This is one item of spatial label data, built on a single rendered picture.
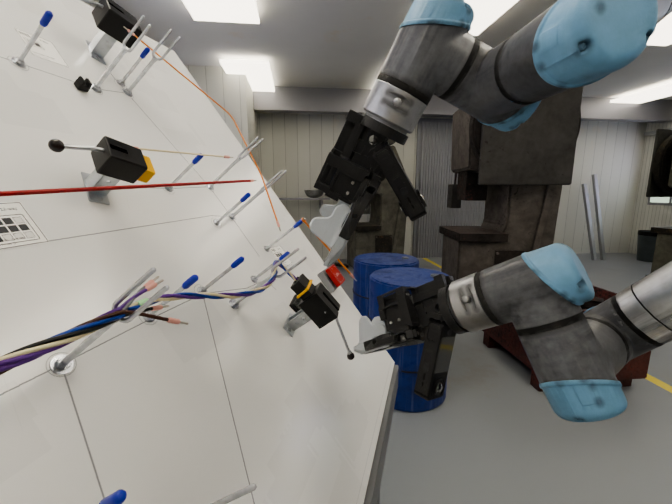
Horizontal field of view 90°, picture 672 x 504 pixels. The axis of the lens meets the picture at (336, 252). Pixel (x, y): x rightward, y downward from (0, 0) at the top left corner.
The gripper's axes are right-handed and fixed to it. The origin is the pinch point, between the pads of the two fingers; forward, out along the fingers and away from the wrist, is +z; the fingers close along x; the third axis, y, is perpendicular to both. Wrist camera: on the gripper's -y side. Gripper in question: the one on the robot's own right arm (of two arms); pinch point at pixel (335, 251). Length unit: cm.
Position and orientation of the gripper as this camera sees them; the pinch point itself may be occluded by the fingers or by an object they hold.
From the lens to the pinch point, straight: 53.5
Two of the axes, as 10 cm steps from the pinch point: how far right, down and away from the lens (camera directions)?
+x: -1.3, 3.6, -9.2
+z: -4.3, 8.2, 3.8
